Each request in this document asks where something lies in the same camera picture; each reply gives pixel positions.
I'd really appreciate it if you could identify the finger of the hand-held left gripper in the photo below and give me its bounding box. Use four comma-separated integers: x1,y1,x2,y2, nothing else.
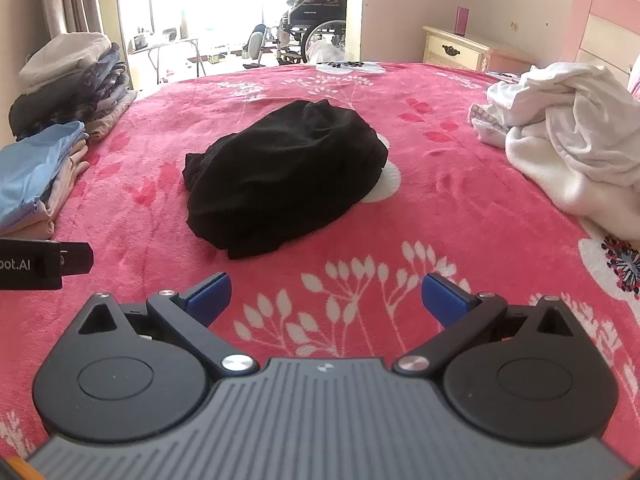
59,242,95,277

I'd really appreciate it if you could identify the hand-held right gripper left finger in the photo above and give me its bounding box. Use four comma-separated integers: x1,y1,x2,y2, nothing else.
77,272,258,379

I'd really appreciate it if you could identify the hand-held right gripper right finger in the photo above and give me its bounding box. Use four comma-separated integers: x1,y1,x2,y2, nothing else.
392,273,574,376

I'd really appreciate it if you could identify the black t-shirt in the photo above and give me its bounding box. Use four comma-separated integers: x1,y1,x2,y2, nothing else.
182,98,391,261

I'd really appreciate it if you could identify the stack of folded clothes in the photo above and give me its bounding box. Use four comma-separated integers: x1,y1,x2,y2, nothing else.
8,31,139,142

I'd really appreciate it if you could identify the blue and beige folded stack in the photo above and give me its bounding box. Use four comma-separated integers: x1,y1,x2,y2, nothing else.
0,120,91,236

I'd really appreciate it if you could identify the pink floral blanket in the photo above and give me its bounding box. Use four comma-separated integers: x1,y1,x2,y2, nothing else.
0,59,640,461

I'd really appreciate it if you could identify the white fleece garment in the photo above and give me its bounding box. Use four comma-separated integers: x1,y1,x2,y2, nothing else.
504,110,640,243

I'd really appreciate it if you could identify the small white checked cloth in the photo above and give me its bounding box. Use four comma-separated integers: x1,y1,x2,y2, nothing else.
468,102,512,149

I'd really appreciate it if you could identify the folding table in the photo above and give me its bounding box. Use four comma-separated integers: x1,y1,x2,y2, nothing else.
128,34,202,84

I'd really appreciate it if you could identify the cream nightstand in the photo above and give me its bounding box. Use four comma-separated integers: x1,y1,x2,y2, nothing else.
422,25,504,72

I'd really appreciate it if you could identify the white plastic bag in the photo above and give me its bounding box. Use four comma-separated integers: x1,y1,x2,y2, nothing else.
305,40,347,64

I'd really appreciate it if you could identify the black wheelchair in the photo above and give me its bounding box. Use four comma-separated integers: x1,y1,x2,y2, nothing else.
276,0,349,64

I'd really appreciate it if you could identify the pink headboard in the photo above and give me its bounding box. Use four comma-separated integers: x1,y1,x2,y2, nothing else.
556,0,640,92

